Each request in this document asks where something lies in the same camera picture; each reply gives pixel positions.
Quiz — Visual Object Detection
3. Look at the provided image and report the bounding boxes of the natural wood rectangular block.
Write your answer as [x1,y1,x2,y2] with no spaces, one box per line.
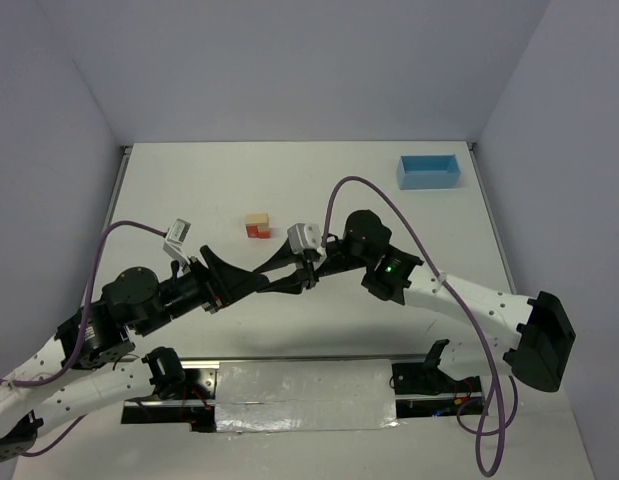
[245,213,269,227]

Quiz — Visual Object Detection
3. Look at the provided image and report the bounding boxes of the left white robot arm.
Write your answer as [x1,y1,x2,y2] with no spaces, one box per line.
[0,247,269,463]

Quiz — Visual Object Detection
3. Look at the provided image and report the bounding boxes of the plain red cube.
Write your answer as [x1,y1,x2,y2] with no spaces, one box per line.
[246,225,259,238]

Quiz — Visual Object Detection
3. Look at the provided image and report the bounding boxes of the blue plastic bin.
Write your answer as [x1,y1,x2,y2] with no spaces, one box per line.
[396,154,461,190]

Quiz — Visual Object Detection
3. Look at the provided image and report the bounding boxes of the aluminium table rail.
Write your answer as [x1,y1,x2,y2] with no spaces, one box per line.
[467,142,517,293]
[58,142,132,324]

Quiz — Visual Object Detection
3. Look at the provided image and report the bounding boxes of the left aluminium table rail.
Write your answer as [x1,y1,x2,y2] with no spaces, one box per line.
[58,142,132,324]

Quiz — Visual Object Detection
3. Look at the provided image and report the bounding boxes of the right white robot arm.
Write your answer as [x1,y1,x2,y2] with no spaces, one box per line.
[255,210,576,393]

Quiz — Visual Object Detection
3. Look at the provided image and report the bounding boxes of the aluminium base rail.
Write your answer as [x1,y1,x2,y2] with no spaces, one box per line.
[121,358,485,434]

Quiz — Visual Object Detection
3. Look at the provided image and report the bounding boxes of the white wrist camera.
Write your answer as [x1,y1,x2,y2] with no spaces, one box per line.
[163,218,191,265]
[287,223,326,263]

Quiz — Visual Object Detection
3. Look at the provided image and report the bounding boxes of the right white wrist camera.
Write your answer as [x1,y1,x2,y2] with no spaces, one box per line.
[287,223,326,263]

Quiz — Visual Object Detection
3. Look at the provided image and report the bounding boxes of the silver tape sheet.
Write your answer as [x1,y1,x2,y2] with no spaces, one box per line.
[215,359,398,433]

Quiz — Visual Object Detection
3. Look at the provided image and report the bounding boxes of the right aluminium table rail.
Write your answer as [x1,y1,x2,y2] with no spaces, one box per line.
[467,142,517,293]

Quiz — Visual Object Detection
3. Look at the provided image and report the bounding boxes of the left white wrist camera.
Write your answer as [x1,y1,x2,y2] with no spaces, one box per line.
[163,218,191,265]

